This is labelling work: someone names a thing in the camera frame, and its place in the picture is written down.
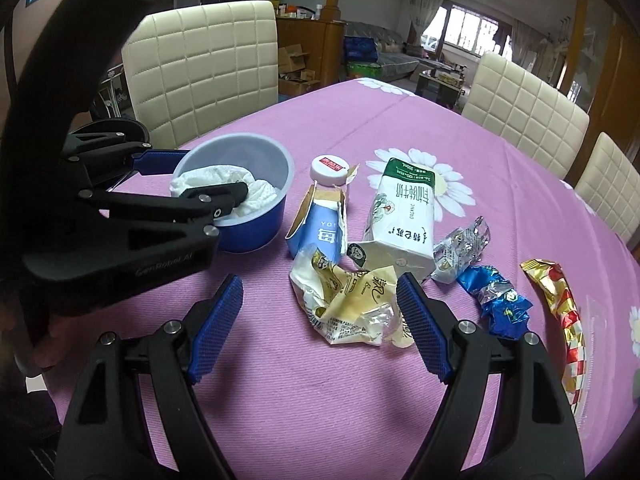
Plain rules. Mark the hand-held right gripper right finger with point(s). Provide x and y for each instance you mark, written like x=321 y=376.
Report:
x=425 y=330

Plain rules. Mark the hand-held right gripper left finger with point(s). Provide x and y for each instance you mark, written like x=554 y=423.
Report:
x=215 y=330

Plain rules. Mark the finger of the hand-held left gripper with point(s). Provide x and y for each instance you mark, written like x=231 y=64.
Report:
x=165 y=205
x=155 y=160

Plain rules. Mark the white tissue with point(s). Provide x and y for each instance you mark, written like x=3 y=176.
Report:
x=215 y=175

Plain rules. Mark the blue cup white lid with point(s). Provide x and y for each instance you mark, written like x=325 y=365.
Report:
x=240 y=235

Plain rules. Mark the cream snack wrapper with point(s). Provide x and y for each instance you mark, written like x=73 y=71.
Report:
x=345 y=305

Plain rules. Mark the white green milk carton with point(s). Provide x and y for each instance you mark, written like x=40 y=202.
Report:
x=400 y=220

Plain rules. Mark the torn blue paper carton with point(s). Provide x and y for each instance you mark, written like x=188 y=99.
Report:
x=317 y=232

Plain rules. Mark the person's left hand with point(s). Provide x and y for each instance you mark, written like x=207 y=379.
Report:
x=47 y=342

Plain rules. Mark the crumpled blue foil wrapper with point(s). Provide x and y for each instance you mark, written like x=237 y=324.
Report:
x=500 y=300

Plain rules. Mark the crumpled silver foil wrapper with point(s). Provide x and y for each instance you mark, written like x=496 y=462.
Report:
x=457 y=252

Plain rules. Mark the cream quilted dining chair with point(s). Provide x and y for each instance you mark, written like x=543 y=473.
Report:
x=525 y=115
x=612 y=185
x=210 y=70

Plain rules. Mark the gold red checkered wrapper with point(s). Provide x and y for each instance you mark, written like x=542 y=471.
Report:
x=562 y=315

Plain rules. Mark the purple daisy print tablecloth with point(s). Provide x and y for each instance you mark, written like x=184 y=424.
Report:
x=300 y=125

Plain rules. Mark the open cardboard box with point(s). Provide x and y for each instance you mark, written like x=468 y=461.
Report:
x=295 y=70

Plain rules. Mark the wooden cabinet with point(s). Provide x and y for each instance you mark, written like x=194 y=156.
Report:
x=325 y=45

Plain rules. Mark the green box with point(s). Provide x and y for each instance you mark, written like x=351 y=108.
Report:
x=364 y=71

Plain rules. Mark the blue bag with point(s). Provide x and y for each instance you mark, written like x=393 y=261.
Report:
x=360 y=50

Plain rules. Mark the dark coffee table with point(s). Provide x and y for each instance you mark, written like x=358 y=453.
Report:
x=440 y=85

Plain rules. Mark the grey sofa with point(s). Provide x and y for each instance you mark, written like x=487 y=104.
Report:
x=385 y=50

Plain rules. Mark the sheer window curtain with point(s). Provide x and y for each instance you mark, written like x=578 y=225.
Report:
x=417 y=10

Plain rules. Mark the bright window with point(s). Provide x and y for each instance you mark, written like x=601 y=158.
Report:
x=465 y=30

